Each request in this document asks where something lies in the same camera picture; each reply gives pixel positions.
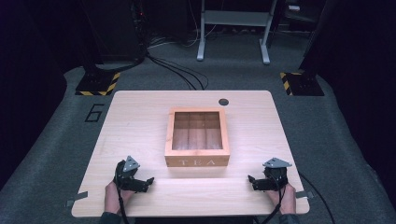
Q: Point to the person's right hand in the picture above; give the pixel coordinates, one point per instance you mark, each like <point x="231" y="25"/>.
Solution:
<point x="288" y="200"/>

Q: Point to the dark equipment cabinet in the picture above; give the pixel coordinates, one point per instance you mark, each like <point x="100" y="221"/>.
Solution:
<point x="115" y="28"/>

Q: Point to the white metal stand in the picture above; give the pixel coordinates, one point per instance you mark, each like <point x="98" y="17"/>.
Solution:
<point x="236" y="18"/>

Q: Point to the black base with hazard stripes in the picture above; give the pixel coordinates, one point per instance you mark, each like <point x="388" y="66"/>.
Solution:
<point x="97" y="84"/>
<point x="303" y="84"/>

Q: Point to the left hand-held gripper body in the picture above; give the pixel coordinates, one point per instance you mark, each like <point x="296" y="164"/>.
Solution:
<point x="126" y="177"/>

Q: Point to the person's left hand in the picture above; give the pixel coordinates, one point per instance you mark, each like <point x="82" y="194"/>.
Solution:
<point x="111" y="197"/>

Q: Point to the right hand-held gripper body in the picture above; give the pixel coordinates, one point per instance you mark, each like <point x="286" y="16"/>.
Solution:
<point x="275" y="177"/>

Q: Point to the wooden tea box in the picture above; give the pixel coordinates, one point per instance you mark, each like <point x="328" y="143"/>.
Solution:
<point x="197" y="137"/>

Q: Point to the grey metal table bracket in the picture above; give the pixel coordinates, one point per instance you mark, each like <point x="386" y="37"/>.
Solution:
<point x="76" y="199"/>
<point x="304" y="195"/>

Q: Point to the black round table grommet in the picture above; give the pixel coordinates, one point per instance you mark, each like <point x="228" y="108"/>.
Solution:
<point x="223" y="101"/>

